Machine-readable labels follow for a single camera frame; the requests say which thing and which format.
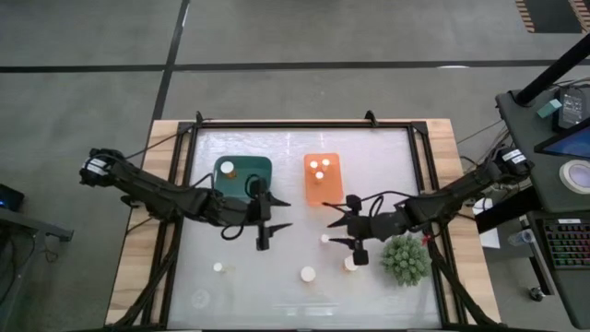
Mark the small amber pill bottle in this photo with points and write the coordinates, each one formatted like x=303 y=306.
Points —
x=326 y=162

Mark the backlit black keyboard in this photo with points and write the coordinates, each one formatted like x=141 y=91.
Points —
x=569 y=242

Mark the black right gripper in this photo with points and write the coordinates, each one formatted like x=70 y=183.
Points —
x=369 y=226

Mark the monitor with blue screen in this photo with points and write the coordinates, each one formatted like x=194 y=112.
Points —
x=571 y=145

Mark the black mat striped edge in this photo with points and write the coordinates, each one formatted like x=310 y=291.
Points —
x=553 y=16

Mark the white tape roll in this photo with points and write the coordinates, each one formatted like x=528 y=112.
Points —
x=576 y=176

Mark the clear plastic bottle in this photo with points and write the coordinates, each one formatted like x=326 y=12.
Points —
x=521 y=237

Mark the black desk leg beam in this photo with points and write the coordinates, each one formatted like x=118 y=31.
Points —
x=507 y=209

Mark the black caster wheel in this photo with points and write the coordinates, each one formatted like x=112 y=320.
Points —
x=535 y=293

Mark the teal plastic bin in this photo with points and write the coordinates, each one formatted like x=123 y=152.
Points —
x=249 y=163

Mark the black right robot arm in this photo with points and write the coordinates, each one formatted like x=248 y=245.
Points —
x=451 y=198

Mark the black device blue light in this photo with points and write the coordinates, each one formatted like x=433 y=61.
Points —
x=9 y=198

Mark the dark grey side desk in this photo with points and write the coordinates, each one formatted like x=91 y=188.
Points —
x=511 y=115

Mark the small white-capped pill bottle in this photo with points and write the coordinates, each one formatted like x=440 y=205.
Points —
x=319 y=175

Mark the green artificial plant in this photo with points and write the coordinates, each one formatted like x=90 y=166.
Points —
x=405 y=260

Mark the black metal table frame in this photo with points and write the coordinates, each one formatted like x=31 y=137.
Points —
x=299 y=124

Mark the small teal box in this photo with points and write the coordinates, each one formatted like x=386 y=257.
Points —
x=548 y=108

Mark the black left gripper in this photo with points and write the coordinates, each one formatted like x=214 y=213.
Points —
x=263 y=216

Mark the orange plastic bin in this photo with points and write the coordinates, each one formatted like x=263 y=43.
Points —
x=329 y=191

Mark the black monitor pole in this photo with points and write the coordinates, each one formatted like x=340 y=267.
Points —
x=553 y=71

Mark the black desktop device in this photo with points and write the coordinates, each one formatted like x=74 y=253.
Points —
x=571 y=108

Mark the small white cylinder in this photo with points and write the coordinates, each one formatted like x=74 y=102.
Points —
x=325 y=238

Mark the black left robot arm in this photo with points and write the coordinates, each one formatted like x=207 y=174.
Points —
x=156 y=191

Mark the white paper sheet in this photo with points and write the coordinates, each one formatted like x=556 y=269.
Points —
x=489 y=237

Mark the grey metal stand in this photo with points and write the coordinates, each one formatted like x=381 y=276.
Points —
x=27 y=221

